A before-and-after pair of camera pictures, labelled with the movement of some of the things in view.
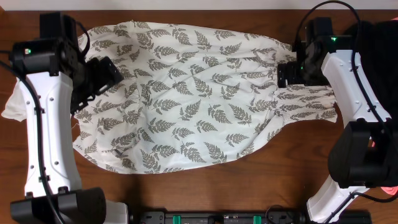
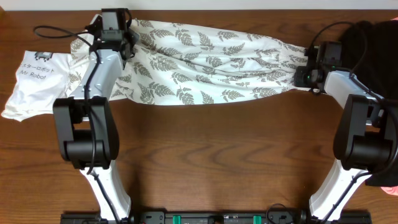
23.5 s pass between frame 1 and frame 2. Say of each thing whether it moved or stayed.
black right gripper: moved
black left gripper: moved
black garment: stayed
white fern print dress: moved
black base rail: stayed
